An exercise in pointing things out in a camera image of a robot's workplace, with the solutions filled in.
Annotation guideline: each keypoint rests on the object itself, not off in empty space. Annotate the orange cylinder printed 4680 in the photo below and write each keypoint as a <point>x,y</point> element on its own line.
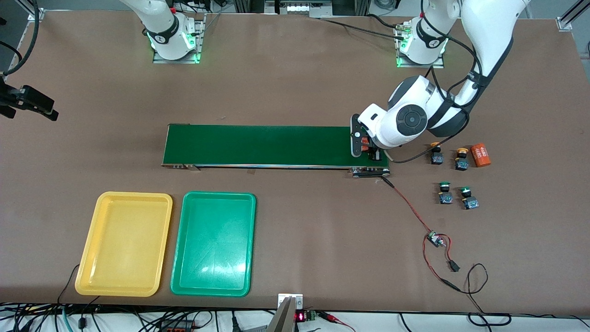
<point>364,140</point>
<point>480,155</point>

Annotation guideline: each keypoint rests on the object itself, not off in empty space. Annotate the yellow push button switch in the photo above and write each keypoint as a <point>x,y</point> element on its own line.
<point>436,158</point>
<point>461,163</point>

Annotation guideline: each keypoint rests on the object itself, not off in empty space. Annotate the green push button switch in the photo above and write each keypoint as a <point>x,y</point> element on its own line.
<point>445,198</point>
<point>470,203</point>

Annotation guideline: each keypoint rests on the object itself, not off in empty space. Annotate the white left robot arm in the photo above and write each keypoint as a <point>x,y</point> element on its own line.
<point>488,27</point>

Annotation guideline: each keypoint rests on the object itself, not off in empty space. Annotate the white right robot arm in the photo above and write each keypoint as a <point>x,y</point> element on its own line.
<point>161,27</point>

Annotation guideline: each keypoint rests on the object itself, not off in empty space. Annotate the small speed controller board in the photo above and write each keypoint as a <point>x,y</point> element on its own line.
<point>433,239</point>

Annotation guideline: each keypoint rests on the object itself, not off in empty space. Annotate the green belt conveyor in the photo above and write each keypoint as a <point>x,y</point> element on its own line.
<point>258,145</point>

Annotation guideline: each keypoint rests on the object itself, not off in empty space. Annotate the grey control box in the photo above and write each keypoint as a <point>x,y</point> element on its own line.
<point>299,8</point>

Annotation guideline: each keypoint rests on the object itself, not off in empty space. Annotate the yellow plastic tray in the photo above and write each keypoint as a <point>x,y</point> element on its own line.
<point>122,244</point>

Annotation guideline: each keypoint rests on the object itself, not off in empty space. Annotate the red clip leads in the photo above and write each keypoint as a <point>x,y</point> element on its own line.
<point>336,319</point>

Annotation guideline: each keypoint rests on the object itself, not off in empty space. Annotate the red digit display module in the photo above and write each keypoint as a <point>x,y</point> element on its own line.
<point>300,317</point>

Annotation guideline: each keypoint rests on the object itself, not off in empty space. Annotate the green plastic tray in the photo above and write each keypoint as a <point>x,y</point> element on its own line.
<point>212,244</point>

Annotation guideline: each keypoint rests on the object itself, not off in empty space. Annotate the black orange power strip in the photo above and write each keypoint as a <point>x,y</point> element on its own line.
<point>179,327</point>

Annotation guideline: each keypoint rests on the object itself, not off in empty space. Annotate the aluminium corner bracket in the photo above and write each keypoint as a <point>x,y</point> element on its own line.
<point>564,23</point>
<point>36,14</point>

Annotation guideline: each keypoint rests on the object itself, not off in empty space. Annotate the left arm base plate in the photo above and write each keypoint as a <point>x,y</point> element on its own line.
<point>419,66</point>

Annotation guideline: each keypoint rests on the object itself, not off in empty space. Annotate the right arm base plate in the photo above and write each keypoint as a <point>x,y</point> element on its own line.
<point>175,61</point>

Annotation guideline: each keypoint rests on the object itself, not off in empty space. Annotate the aluminium camera mount profile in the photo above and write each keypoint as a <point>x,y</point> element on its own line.
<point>286,318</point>

